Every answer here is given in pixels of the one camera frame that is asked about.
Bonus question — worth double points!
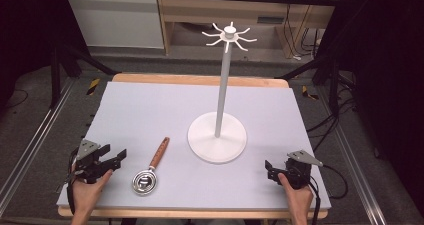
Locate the strainer spoon with wooden handle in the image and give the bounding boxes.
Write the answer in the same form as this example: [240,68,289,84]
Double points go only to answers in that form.
[131,136,171,197]

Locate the white cabinet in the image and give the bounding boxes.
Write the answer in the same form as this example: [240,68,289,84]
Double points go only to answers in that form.
[65,0,165,50]

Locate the light grey table mat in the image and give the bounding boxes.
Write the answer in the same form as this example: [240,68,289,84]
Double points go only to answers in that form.
[56,81,332,210]

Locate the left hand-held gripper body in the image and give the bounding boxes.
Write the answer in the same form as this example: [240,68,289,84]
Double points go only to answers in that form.
[69,138,114,185]

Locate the white hook stand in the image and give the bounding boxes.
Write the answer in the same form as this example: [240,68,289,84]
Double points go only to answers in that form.
[187,21,258,164]

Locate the person's left hand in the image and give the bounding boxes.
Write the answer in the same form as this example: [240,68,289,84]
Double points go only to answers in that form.
[70,169,114,215]

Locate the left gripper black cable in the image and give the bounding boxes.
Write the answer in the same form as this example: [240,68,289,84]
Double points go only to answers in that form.
[65,148,80,215]

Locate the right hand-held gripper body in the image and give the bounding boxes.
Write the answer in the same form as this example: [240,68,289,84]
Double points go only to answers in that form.
[279,150,324,190]

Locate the person's right hand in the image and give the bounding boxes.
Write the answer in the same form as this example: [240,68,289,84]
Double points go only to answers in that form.
[277,172,314,216]

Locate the aluminium floor rail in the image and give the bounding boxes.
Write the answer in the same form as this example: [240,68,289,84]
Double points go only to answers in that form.
[316,84,388,225]
[0,78,76,216]

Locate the black stand leg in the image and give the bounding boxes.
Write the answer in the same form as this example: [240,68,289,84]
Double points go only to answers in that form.
[49,41,118,109]
[275,51,356,116]

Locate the wooden table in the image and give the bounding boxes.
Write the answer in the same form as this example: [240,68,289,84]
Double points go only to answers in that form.
[57,72,329,220]

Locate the black floor cables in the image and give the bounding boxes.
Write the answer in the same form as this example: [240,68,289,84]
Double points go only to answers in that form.
[305,81,361,153]

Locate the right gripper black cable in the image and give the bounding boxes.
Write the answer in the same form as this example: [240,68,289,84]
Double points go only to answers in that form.
[308,164,349,225]

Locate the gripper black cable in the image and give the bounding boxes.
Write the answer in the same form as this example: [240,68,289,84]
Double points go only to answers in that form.
[65,148,80,215]
[308,164,349,225]

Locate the yellow black striped tape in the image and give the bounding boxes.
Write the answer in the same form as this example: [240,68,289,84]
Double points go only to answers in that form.
[301,85,319,102]
[86,77,101,96]

